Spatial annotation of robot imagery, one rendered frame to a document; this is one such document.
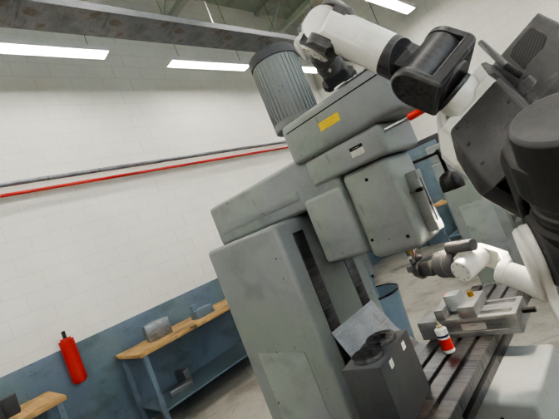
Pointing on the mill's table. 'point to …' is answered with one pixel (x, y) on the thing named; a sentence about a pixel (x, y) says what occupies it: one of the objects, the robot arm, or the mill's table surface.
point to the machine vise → (512, 318)
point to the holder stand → (387, 377)
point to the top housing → (343, 116)
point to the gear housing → (361, 150)
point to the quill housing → (388, 204)
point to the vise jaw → (472, 305)
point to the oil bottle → (444, 338)
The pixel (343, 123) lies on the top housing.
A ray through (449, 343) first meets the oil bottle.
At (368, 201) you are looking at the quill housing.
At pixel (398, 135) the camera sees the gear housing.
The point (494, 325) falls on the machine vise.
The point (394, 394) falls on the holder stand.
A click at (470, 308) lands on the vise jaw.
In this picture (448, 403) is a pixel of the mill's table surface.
